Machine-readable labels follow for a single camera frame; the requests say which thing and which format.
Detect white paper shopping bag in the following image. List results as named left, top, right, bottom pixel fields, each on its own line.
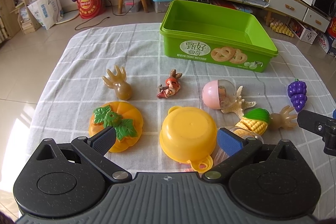
left=28, top=0, right=63, bottom=30

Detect brown rubber hand toy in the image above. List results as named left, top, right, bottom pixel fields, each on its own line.
left=102, top=65, right=133, bottom=101

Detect green plastic cookie box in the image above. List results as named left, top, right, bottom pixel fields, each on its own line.
left=159, top=0, right=278, bottom=72

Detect pink capsule ball toy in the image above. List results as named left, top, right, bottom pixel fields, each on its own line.
left=202, top=80, right=236, bottom=110

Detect yellow toy pot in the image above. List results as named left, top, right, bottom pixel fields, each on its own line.
left=159, top=106, right=217, bottom=173

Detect yellow toy corn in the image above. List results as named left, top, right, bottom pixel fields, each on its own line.
left=235, top=108, right=270, bottom=136

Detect red squirrel figurine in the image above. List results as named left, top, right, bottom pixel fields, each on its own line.
left=157, top=69, right=182, bottom=99

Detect low wooden tv cabinet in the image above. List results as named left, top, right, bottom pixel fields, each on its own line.
left=208, top=0, right=332, bottom=33

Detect purple toy grapes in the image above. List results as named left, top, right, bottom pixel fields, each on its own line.
left=287, top=79, right=307, bottom=113

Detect grey checked table cloth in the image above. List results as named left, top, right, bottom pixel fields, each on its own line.
left=24, top=23, right=336, bottom=214

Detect beige starfish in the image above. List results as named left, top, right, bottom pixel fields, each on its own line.
left=220, top=86, right=257, bottom=119

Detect yellow egg tray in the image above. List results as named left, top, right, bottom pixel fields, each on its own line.
left=269, top=18, right=294, bottom=38

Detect orange toy pumpkin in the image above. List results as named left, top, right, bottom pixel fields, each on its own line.
left=88, top=101, right=143, bottom=153

